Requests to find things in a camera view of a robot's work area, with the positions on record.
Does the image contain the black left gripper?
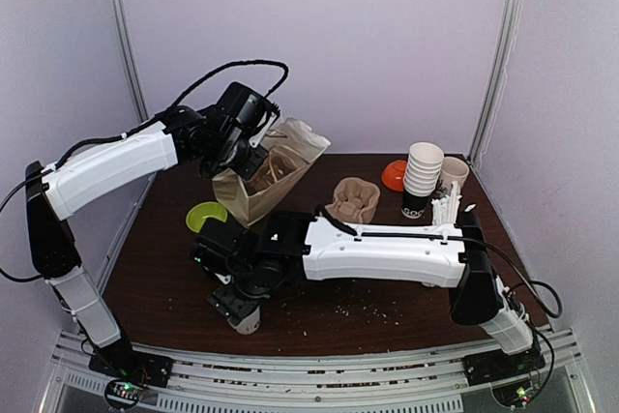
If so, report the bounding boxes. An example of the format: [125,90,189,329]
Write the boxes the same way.
[210,133,269,180]

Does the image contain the single cardboard cup carrier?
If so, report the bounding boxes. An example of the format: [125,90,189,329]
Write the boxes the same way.
[245,149,297,195]

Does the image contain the white paper takeout bag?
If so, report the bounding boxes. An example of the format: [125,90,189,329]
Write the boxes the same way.
[212,117,331,226]

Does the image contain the stack of cardboard cup carriers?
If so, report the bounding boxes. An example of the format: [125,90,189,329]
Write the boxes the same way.
[327,177,380,224]

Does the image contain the stack of white paper cups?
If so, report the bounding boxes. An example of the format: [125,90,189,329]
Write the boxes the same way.
[401,141,444,220]

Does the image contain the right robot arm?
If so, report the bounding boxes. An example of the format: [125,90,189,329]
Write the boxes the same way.
[192,212,545,376]

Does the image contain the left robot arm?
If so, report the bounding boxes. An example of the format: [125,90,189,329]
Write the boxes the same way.
[26,82,280,378]

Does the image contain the green plastic bowl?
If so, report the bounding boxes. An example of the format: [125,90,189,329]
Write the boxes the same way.
[185,201,228,233]

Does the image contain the orange plastic bowl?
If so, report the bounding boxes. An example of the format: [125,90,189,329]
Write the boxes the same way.
[381,160,407,192]

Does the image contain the glass of white wrapped straws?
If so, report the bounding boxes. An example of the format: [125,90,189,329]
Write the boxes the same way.
[431,181,461,225]

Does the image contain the ceramic mug with tree print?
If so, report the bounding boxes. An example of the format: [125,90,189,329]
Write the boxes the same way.
[437,157,470,190]

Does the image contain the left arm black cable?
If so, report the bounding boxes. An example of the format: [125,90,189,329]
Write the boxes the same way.
[0,59,290,283]

